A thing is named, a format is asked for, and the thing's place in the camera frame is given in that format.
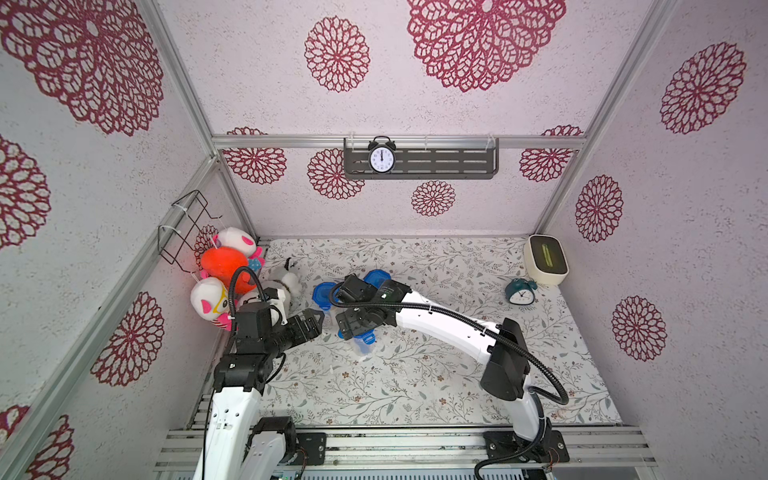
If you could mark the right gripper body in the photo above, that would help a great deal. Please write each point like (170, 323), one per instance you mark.
(358, 303)

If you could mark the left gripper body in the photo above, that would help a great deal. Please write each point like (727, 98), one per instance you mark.
(287, 336)

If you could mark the blue container lid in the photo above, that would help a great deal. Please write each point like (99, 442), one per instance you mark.
(321, 295)

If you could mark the clear plastic container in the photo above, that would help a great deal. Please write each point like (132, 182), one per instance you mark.
(362, 350)

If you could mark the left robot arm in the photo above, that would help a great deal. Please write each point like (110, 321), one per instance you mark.
(236, 444)

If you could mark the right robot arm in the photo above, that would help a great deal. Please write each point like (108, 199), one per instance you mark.
(511, 373)

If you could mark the lower white pink plush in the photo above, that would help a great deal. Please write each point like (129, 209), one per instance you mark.
(211, 301)

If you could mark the white pink plush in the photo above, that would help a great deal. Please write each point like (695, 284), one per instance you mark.
(211, 301)
(238, 240)

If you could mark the white small plush dog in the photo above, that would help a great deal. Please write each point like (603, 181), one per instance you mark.
(284, 278)

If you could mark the red plush toy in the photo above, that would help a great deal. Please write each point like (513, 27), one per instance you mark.
(222, 262)

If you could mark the upper white pink plush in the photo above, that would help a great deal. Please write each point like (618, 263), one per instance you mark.
(238, 240)

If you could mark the teal alarm clock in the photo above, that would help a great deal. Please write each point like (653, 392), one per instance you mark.
(521, 292)

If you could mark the black alarm clock on shelf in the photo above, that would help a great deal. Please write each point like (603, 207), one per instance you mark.
(382, 154)

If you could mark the cream box with green window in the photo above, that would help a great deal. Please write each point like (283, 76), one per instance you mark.
(544, 260)

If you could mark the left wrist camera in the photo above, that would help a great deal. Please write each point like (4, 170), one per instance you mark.
(278, 299)

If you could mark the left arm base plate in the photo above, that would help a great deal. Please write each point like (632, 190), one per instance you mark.
(304, 449)

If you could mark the black wire basket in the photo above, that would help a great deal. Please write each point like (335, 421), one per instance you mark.
(175, 242)

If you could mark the grey wall shelf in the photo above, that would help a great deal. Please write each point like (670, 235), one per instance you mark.
(426, 163)

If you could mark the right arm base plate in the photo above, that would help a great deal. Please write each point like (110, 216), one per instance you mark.
(504, 446)

